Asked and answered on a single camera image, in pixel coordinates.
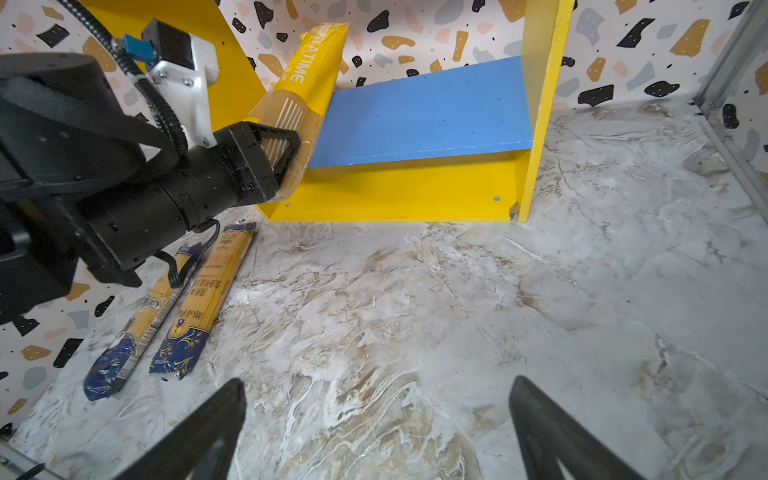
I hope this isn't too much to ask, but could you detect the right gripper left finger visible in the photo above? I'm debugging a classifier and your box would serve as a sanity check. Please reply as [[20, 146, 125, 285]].
[[118, 378, 247, 479]]

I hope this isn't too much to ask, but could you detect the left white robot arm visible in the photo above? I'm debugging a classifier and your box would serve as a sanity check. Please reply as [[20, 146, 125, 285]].
[[1, 53, 301, 323]]

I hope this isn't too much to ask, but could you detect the yellow Pastatime spaghetti bag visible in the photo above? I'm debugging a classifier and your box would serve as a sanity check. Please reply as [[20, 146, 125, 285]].
[[248, 23, 349, 202]]

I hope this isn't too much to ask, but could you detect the dark blue spaghetti bag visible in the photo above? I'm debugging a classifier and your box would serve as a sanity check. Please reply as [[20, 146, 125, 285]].
[[83, 243, 203, 401]]

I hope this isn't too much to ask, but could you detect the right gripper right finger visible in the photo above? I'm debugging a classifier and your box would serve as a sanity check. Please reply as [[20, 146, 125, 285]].
[[509, 375, 641, 479]]

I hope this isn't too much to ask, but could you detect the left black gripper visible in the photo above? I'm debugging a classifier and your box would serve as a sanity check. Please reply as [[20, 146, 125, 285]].
[[77, 121, 301, 287]]

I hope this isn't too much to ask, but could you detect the orange blue spaghetti bag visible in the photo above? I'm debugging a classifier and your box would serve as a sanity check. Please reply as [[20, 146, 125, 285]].
[[149, 221, 256, 379]]

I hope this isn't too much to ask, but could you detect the yellow shelf with coloured boards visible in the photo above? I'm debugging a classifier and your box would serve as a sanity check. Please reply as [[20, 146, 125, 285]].
[[87, 1, 573, 223]]

